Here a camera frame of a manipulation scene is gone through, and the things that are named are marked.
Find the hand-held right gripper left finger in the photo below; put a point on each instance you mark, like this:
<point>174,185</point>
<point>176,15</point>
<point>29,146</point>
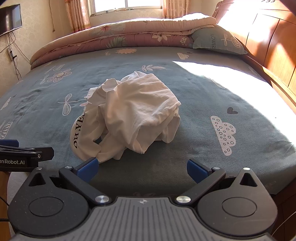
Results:
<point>87,168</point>

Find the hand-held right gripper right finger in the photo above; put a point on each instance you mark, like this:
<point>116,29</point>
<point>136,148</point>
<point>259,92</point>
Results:
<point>196,169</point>

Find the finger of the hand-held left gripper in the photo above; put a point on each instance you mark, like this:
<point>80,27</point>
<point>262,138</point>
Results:
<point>9,143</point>
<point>45,153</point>

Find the white long-sleeve shirt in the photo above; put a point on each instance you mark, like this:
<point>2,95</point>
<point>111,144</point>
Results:
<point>138,104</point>

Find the white power strip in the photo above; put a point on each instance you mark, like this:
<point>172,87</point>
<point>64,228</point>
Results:
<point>10,53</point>

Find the pink floral quilt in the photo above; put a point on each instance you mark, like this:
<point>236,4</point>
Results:
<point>115,41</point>

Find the blue floral pillow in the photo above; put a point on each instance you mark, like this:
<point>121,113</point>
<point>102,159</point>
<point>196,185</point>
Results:
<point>217,39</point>

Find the pink patterned curtain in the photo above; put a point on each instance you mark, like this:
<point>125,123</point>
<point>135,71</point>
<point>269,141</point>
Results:
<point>77,16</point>
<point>175,9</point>

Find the wooden headboard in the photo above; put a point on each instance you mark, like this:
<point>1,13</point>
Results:
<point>266,34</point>

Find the window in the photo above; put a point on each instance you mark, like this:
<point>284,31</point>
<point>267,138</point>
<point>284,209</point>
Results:
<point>138,4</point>

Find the black wall television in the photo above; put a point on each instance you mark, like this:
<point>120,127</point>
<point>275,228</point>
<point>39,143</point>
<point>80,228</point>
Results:
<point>9,18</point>

